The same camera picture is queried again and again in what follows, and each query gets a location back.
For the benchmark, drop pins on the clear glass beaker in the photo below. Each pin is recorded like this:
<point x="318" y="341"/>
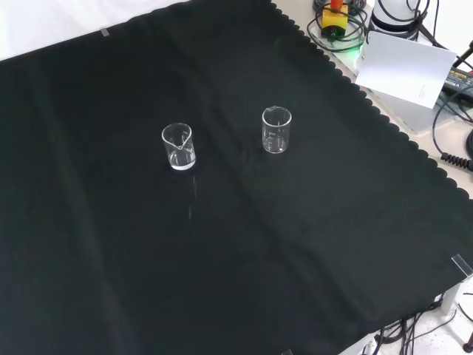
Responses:
<point x="184" y="164"/>
<point x="271" y="148"/>

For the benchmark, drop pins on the black bench cloth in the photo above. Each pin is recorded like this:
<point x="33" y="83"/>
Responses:
<point x="229" y="236"/>

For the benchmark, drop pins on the pale grey box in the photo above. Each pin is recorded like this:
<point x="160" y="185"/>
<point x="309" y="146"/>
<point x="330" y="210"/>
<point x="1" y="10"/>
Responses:
<point x="410" y="114"/>

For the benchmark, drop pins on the yellow stop button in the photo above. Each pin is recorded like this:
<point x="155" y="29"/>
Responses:
<point x="334" y="20"/>

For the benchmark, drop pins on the grey tape strip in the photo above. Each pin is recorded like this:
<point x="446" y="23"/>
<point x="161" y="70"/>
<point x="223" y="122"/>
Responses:
<point x="105" y="32"/>
<point x="462" y="264"/>

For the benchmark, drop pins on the pale board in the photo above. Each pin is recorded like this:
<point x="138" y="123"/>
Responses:
<point x="403" y="68"/>

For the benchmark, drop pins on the black power adapter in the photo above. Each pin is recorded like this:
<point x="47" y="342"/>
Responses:
<point x="460" y="79"/>

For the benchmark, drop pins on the black tripod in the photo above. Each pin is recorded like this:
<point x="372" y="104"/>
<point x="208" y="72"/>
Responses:
<point x="465" y="54"/>

